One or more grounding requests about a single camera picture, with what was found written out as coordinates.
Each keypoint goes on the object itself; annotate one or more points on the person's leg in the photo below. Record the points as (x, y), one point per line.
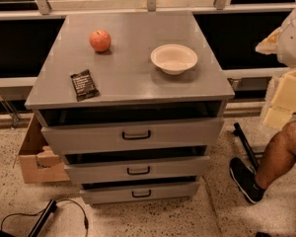
(279, 156)

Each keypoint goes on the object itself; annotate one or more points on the grey middle drawer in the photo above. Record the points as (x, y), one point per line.
(132, 170)

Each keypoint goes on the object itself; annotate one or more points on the grey top drawer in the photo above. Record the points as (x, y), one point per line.
(137, 135)

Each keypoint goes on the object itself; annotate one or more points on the black sneaker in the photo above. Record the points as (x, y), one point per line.
(245, 180)

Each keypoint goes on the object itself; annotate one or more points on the black device on floor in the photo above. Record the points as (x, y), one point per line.
(50, 208)

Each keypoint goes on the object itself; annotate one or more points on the cardboard box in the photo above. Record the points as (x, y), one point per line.
(38, 162)

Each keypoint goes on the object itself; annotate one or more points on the black snack packet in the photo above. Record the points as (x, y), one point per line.
(84, 85)

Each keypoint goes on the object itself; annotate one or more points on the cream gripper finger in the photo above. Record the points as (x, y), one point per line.
(280, 100)

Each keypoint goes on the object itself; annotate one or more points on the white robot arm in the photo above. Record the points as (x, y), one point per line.
(282, 43)

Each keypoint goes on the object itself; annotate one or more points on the grey drawer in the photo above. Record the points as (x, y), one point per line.
(139, 193)
(137, 135)
(132, 170)

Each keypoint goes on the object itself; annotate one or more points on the black tripod leg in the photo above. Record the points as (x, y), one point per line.
(238, 132)

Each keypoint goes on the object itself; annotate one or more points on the grey drawer cabinet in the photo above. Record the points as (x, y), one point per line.
(131, 87)

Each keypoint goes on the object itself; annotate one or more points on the grey bottom drawer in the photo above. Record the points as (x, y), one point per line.
(139, 193)

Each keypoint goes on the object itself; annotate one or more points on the white bowl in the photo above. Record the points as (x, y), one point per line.
(173, 59)

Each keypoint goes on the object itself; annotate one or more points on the red apple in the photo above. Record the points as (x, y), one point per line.
(100, 40)

